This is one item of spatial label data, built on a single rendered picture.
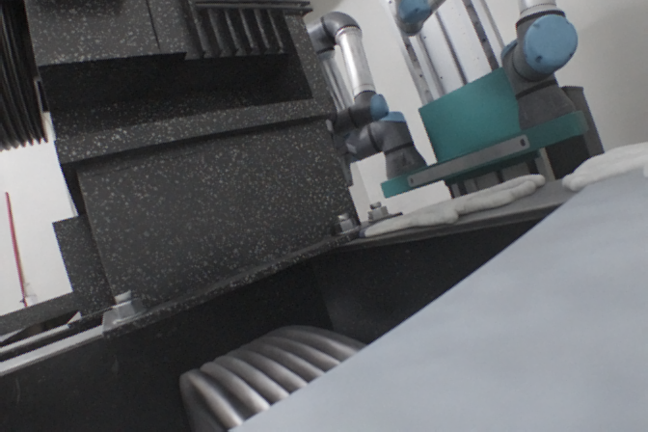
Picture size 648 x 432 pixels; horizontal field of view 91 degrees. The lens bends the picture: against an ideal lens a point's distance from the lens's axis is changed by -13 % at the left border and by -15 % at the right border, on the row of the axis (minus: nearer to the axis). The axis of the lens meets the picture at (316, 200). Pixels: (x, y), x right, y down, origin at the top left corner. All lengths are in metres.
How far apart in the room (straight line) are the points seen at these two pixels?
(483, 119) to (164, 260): 1.05
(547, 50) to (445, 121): 0.50
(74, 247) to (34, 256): 1.86
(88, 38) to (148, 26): 0.08
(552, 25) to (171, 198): 0.85
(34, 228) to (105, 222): 2.22
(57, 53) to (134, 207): 0.22
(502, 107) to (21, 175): 2.66
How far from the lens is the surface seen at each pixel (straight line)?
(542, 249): 0.20
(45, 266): 2.68
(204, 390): 0.27
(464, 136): 1.31
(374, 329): 0.70
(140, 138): 0.51
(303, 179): 0.60
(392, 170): 1.28
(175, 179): 0.53
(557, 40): 0.97
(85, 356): 0.56
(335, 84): 1.36
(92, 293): 0.84
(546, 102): 1.07
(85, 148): 0.50
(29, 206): 2.74
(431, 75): 1.40
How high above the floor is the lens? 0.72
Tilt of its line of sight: 2 degrees up
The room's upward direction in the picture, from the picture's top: 19 degrees counter-clockwise
